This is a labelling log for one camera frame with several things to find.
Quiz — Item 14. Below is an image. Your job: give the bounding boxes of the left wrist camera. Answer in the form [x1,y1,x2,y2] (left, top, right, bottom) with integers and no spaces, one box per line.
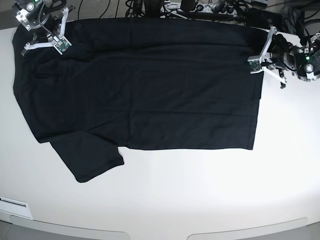
[248,60,263,74]

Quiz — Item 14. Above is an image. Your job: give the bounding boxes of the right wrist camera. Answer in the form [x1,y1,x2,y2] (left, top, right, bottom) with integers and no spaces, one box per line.
[53,36,72,55]

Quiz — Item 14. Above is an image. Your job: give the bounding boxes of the white power strip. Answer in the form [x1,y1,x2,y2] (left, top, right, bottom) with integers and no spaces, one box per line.
[164,1,238,17]

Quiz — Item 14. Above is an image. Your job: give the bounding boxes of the black cable loop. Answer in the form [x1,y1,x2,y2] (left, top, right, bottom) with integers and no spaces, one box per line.
[77,0,87,20]

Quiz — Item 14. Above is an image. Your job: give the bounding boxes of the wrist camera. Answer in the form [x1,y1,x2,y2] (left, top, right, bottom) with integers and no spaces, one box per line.
[248,60,263,74]
[53,36,72,55]

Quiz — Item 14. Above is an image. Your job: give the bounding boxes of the black equipment box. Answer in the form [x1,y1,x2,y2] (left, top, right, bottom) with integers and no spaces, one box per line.
[245,8,283,30]

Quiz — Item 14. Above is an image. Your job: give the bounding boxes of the black T-shirt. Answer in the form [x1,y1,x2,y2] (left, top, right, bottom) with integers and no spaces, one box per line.
[12,18,268,183]

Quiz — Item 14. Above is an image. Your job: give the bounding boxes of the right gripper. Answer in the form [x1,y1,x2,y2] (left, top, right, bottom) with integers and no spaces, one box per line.
[21,6,75,56]

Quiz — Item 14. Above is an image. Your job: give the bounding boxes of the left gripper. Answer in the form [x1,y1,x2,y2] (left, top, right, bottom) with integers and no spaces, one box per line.
[247,25,297,89]

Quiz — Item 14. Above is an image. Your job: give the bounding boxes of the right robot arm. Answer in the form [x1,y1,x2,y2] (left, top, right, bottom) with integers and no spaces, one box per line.
[12,0,75,56]

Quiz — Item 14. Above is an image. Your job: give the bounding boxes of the white label plate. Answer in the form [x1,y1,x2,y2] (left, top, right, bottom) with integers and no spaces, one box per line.
[0,196,33,220]

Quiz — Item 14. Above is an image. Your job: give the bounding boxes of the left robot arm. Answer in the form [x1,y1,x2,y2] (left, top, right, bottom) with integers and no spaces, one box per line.
[247,23,320,89]

